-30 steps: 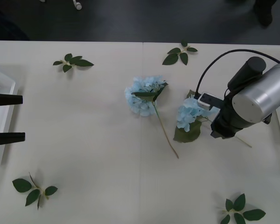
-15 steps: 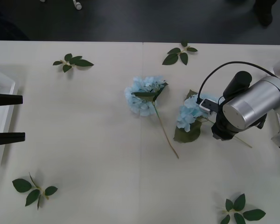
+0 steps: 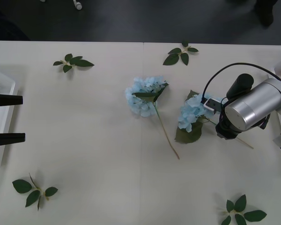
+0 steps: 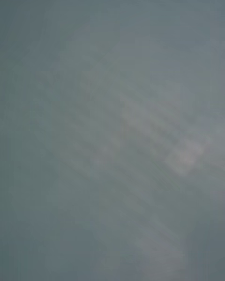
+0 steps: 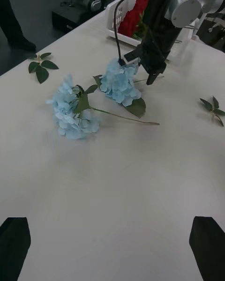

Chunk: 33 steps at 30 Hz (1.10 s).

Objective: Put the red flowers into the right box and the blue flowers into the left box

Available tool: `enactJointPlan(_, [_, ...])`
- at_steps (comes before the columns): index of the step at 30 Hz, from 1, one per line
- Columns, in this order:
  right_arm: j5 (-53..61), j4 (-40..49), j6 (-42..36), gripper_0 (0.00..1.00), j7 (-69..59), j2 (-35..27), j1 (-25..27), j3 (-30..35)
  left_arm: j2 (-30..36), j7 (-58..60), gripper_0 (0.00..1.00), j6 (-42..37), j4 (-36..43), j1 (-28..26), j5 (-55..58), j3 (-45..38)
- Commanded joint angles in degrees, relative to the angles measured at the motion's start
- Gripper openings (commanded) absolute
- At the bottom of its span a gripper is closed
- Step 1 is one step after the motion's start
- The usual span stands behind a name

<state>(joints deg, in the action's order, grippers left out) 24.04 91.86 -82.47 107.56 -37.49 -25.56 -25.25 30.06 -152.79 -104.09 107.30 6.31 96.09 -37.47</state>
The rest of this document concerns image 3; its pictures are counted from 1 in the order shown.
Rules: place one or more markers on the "pale blue flower green stem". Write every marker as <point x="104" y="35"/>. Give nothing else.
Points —
<point x="140" y="107"/>
<point x="189" y="112"/>

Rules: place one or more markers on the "loose green leaf twig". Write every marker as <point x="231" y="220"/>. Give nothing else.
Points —
<point x="254" y="215"/>
<point x="80" y="62"/>
<point x="22" y="186"/>
<point x="172" y="59"/>

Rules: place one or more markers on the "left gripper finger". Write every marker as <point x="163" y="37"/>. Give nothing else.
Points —
<point x="7" y="138"/>
<point x="7" y="100"/>

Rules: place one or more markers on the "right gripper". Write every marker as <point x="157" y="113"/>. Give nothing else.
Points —
<point x="228" y="133"/>

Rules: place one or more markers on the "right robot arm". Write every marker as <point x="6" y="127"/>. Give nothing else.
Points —
<point x="255" y="103"/>

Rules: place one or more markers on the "right arm wrist camera box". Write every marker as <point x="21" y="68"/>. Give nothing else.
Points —
<point x="212" y="103"/>

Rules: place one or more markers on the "white swivel chair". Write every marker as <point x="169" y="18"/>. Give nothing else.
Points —
<point x="78" y="5"/>

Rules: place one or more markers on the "person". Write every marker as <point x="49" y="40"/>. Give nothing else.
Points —
<point x="265" y="14"/>

